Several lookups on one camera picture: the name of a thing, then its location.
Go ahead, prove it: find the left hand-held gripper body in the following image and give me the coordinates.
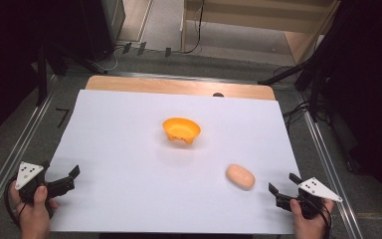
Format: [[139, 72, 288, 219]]
[[14, 160, 77, 204]]

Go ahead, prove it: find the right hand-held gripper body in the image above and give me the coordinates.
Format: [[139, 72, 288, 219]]
[[276, 176, 344, 221]]

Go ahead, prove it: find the orange bread roll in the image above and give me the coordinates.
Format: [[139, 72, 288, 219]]
[[225, 163, 257, 192]]

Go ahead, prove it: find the orange plastic bowl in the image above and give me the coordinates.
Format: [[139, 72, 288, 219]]
[[161, 117, 202, 145]]

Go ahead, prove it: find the person's right hand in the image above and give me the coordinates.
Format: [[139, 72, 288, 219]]
[[289, 198, 335, 239]]

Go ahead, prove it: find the person's left hand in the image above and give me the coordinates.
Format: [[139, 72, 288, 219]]
[[8, 181, 61, 239]]

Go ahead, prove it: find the white paper sheet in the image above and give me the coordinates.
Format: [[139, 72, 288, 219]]
[[49, 89, 301, 236]]

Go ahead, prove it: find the black metal stand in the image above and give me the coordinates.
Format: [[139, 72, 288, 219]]
[[258, 54, 334, 123], [33, 39, 108, 108]]

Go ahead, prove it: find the dark curtain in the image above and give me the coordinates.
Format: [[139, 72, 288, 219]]
[[0, 0, 88, 150], [306, 0, 382, 220]]

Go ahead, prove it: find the black cabinet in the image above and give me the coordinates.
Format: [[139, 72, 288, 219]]
[[78, 0, 127, 64]]

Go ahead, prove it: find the light wooden shelf unit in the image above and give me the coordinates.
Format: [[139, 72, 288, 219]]
[[179, 0, 342, 66]]

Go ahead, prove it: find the aluminium floor rail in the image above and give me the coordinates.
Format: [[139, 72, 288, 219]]
[[296, 91, 366, 239], [103, 70, 263, 86], [0, 74, 61, 228]]

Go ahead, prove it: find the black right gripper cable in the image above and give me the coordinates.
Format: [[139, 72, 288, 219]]
[[306, 195, 333, 238]]

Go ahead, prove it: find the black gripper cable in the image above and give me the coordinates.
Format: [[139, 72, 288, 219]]
[[306, 195, 333, 238], [3, 175, 26, 230]]

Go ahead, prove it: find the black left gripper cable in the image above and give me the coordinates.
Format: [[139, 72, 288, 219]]
[[3, 175, 26, 230]]

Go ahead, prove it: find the black floor cables bundle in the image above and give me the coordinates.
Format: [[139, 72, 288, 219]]
[[282, 99, 312, 131]]

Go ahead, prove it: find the white floor cable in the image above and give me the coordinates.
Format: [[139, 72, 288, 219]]
[[94, 44, 127, 74]]

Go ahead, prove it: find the black hanging cable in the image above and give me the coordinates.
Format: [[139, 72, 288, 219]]
[[181, 0, 207, 55]]

